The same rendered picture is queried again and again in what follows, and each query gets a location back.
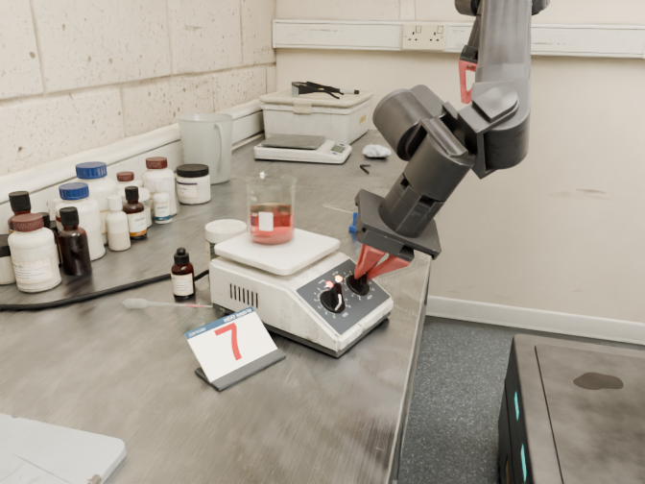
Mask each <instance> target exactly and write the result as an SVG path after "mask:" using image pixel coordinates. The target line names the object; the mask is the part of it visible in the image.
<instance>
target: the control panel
mask: <svg viewBox="0 0 645 484"><path fill-rule="evenodd" d="M355 267H356V264H355V263H354V262H353V261H352V260H351V259H348V260H346V261H344V262H343V263H341V264H339V265H338V266H336V267H334V268H332V269H331V270H329V271H327V272H325V273H324V274H322V275H320V276H319V277H317V278H314V279H313V280H311V281H309V282H308V283H306V284H304V285H302V286H301V287H300V288H298V289H297V290H296V291H297V293H298V294H299V295H300V296H301V297H302V298H303V299H304V300H305V301H306V302H307V303H308V304H309V305H310V306H311V307H312V308H313V309H314V310H315V311H316V312H317V313H318V314H319V315H320V316H321V317H322V318H323V319H324V320H325V321H326V322H327V323H328V324H329V325H330V326H331V327H332V328H333V329H334V330H335V331H336V332H337V333H338V334H340V335H342V334H344V333H345V332H346V331H347V330H349V329H350V328H351V327H353V326H354V325H356V324H357V323H358V322H359V321H361V320H362V319H363V318H365V317H366V316H367V315H369V314H370V313H371V312H372V311H373V310H374V309H375V308H377V307H378V306H379V305H381V304H382V303H383V302H385V301H386V300H387V299H389V298H390V295H388V294H387V293H386V292H385V291H384V290H383V289H382V288H381V287H380V286H379V285H378V284H377V283H376V282H375V281H373V280H372V279H371V280H369V281H368V284H369V286H370V291H369V293H368V294H367V295H365V296H361V295H357V294H355V293H354V292H352V291H351V290H350V289H349V288H348V286H347V285H346V279H347V277H348V276H349V275H354V270H355ZM337 276H339V277H341V279H342V280H341V281H338V280H336V277H337ZM328 281H330V282H331V283H332V287H333V285H334V284H335V283H340V284H341V286H342V294H343V299H344V300H345V303H346V308H345V310H344V311H343V312H341V313H333V312H330V311H328V310H327V309H326V308H324V307H323V305H322V303H321V300H320V296H321V293H322V292H323V291H326V290H331V288H332V287H329V286H327V284H326V283H327V282H328Z"/></svg>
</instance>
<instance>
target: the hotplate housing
mask: <svg viewBox="0 0 645 484"><path fill-rule="evenodd" d="M348 259H351V258H350V257H349V256H347V255H345V254H344V253H340V252H336V251H334V252H332V253H330V254H328V255H326V256H324V257H322V258H320V259H318V260H316V261H315V262H313V263H311V264H309V265H307V266H305V267H303V268H302V269H300V270H298V271H296V272H294V273H293V274H291V275H287V276H282V275H278V274H275V273H272V272H268V271H265V270H262V269H259V268H256V267H253V266H250V265H248V264H245V263H242V262H239V261H236V260H233V259H230V258H227V257H223V256H219V257H217V258H215V259H212V260H211V262H209V277H210V294H211V302H212V303H215V304H218V305H219V306H220V307H222V308H223V309H224V311H225V313H227V314H229V315H230V314H233V313H235V312H237V311H240V310H242V309H245V308H247V307H250V306H252V308H253V309H254V311H255V313H256V314H257V316H258V318H259V319H260V321H261V323H262V324H263V326H264V328H265V329H267V330H270V331H272V332H275V333H277V334H280V335H282V336H285V337H287V338H290V339H292V340H295V341H297V342H300V343H302V344H304V345H306V346H309V347H311V348H314V349H316V350H319V351H323V352H325V353H328V354H330V355H333V356H335V357H339V356H340V355H341V354H343V353H344V352H345V351H347V350H348V349H349V348H350V347H351V346H353V345H354V344H355V343H356V342H358V341H359V340H360V339H361V338H362V337H364V336H365V335H366V334H367V333H368V332H370V331H371V330H372V329H373V328H375V327H376V326H377V325H378V324H380V323H381V322H382V321H383V320H385V319H386V318H387V317H388V316H389V315H391V310H392V309H393V306H394V301H392V297H390V298H389V299H387V300H386V301H385V302H383V303H382V304H381V305H379V306H378V307H377V308H375V309H374V310H373V311H372V312H371V313H370V314H369V315H367V316H366V317H365V318H363V319H362V320H361V321H359V322H358V323H357V324H356V325H354V326H353V327H351V328H350V329H349V330H347V331H346V332H345V333H344V334H342V335H340V334H338V333H337V332H336V331H335V330H334V329H333V328H332V327H331V326H330V325H329V324H328V323H327V322H326V321H325V320H324V319H323V318H322V317H321V316H320V315H319V314H318V313H317V312H316V311H315V310H314V309H313V308H312V307H311V306H310V305H309V304H308V303H307V302H306V301H305V300H304V299H303V298H302V297H301V296H300V295H299V294H298V293H297V291H296V290H297V289H298V288H300V287H301V286H302V285H304V284H306V283H308V282H309V281H311V280H313V279H314V278H317V277H319V276H320V275H322V274H324V273H325V272H327V271H329V270H331V269H332V268H334V267H336V266H338V265H339V264H341V263H343V262H344V261H346V260H348ZM351 260H352V259H351ZM352 261H353V260H352ZM353 262H354V261H353ZM354 263H355V262H354ZM355 264H357V263H355Z"/></svg>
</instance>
